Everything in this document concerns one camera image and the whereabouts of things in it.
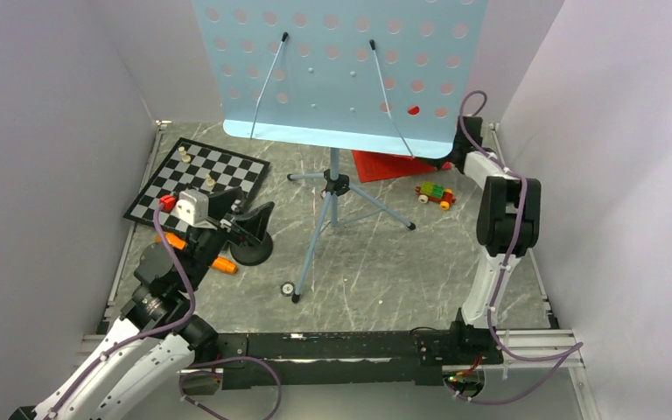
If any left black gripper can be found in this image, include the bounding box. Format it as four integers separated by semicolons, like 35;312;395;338
180;187;274;291

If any black microphone desk stand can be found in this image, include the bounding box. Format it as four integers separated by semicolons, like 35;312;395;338
229;232;274;266

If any orange toy microphone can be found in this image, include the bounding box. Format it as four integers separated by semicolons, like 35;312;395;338
164;232;238;275

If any red sheet music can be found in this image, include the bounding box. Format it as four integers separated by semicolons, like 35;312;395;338
352;150;452;183

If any light blue music stand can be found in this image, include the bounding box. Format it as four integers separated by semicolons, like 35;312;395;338
189;0;491;305

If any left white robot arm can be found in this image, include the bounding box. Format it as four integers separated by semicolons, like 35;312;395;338
11;187;275;419

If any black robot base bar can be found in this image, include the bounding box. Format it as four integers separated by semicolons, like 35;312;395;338
186;327;502;390

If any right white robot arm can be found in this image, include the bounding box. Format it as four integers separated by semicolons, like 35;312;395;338
447;116;542;364

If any black white chessboard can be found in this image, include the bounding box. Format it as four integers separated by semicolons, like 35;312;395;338
123;137;270;228

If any black poker chip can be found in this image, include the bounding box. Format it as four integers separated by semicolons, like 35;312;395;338
280;282;295;297

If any small electronics box left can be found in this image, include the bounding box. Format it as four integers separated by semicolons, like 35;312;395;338
179;372;222;396

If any colourful toy block car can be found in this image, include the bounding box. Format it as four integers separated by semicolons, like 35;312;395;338
415;181;456;210

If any electronics board right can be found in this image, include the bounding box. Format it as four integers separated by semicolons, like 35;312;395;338
443;367;486;398

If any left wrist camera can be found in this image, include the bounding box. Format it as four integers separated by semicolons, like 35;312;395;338
159;189;214;228

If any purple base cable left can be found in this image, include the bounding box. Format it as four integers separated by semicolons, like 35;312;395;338
178;356;284;420

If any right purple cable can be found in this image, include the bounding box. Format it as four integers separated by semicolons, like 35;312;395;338
458;89;585;365

